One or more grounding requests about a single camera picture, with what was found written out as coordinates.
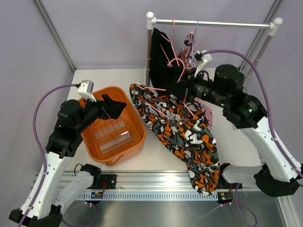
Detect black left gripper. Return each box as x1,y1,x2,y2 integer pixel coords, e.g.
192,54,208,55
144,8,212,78
75,93,126,133

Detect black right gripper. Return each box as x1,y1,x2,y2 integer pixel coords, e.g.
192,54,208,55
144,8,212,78
167,67,229,109

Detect orange camouflage shorts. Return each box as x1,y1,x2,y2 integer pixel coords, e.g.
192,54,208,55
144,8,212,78
129,83,220,195

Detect pink hanger of camouflage shorts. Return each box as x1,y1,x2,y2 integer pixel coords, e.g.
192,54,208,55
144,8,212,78
136,58,196,118

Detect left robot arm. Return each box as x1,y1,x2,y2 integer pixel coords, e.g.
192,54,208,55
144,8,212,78
9,94,126,227

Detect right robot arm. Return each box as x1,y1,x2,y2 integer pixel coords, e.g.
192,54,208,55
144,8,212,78
167,64,303,197

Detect black shorts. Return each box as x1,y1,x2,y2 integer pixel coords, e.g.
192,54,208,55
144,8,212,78
149,28,186,89

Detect pink patterned shorts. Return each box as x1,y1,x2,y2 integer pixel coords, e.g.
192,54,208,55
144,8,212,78
178,31,213,130

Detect pink hanger of black shorts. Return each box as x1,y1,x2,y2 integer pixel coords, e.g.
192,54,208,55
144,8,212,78
160,17,178,67

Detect blue hanger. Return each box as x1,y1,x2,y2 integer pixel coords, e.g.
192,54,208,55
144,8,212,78
191,18,199,55

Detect orange plastic basket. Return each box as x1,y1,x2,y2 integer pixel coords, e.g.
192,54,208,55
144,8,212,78
82,86,146,166

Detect metal clothes rack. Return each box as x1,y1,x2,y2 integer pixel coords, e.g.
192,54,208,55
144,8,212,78
144,11,284,88

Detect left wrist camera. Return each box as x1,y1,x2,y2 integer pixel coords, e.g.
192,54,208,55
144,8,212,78
76,80,97,102

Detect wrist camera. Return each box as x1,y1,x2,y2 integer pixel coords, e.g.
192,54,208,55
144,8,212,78
194,50,213,78
76,80,97,102

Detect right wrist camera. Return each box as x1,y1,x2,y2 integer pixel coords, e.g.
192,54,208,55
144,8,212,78
194,50,213,78

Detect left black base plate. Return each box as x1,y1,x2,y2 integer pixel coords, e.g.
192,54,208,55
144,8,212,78
89,174,117,190

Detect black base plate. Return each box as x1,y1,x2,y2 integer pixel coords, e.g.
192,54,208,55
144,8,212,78
89,174,117,190
217,182,243,190

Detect aluminium mounting rail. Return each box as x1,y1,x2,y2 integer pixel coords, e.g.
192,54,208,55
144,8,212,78
30,172,288,192

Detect white slotted cable duct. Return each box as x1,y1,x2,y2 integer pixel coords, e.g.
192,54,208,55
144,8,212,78
76,192,219,201

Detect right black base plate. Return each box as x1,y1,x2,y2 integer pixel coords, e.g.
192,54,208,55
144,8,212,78
217,182,243,190

